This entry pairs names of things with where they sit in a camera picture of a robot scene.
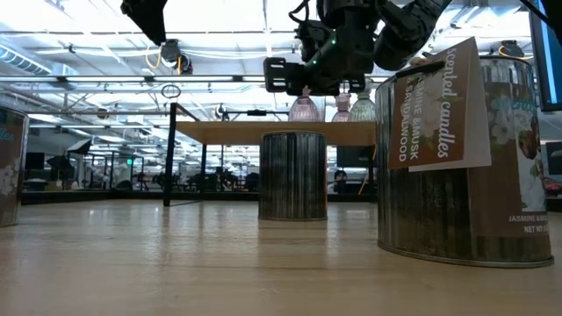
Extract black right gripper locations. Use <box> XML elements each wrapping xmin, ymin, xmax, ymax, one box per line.
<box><xmin>263</xmin><ymin>0</ymin><xmax>387</xmax><ymax>97</ymax></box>

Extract pink glass candlestick holder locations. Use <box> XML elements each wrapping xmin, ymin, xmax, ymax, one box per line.
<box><xmin>330</xmin><ymin>92</ymin><xmax>355</xmax><ymax>123</ymax></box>
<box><xmin>287</xmin><ymin>85</ymin><xmax>325</xmax><ymax>123</ymax></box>

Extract green glass candlestick holder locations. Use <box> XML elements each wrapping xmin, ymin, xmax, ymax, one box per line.
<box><xmin>349</xmin><ymin>90</ymin><xmax>378</xmax><ymax>123</ymax></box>

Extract black tag clip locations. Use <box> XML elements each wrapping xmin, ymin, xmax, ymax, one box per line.
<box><xmin>393</xmin><ymin>60</ymin><xmax>446</xmax><ymax>80</ymax></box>

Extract metal scented candle tin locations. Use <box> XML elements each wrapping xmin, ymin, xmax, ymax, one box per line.
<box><xmin>257</xmin><ymin>129</ymin><xmax>329</xmax><ymax>222</ymax></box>
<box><xmin>374</xmin><ymin>54</ymin><xmax>555</xmax><ymax>269</ymax></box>
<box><xmin>0</xmin><ymin>106</ymin><xmax>30</xmax><ymax>229</ymax></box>

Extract wooden riser shelf black legs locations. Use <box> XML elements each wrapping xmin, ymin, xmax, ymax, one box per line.
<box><xmin>162</xmin><ymin>102</ymin><xmax>378</xmax><ymax>208</ymax></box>

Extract person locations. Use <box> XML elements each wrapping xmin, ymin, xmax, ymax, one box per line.
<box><xmin>332</xmin><ymin>169</ymin><xmax>351</xmax><ymax>195</ymax></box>

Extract black photo softbox light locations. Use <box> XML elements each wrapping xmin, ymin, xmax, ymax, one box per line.
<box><xmin>64</xmin><ymin>138</ymin><xmax>94</xmax><ymax>157</ymax></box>

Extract dark desk monitor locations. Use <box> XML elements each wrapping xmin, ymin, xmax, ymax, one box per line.
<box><xmin>24</xmin><ymin>151</ymin><xmax>47</xmax><ymax>171</ymax></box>

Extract blue-screen computer monitor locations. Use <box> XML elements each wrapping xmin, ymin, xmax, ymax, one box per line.
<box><xmin>528</xmin><ymin>8</ymin><xmax>562</xmax><ymax>113</ymax></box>

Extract black ceiling cable reel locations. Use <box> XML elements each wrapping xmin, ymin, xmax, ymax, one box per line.
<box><xmin>158</xmin><ymin>38</ymin><xmax>195</xmax><ymax>75</ymax></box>
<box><xmin>497</xmin><ymin>39</ymin><xmax>536</xmax><ymax>61</ymax></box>

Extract black hanging ring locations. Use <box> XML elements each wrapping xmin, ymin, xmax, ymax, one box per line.
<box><xmin>160</xmin><ymin>83</ymin><xmax>183</xmax><ymax>100</ymax></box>

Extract dark wall screen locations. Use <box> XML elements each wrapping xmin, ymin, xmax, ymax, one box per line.
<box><xmin>335</xmin><ymin>145</ymin><xmax>376</xmax><ymax>169</ymax></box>

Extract black aluminium rig frame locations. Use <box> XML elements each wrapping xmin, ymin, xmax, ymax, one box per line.
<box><xmin>20</xmin><ymin>190</ymin><xmax>562</xmax><ymax>212</ymax></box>

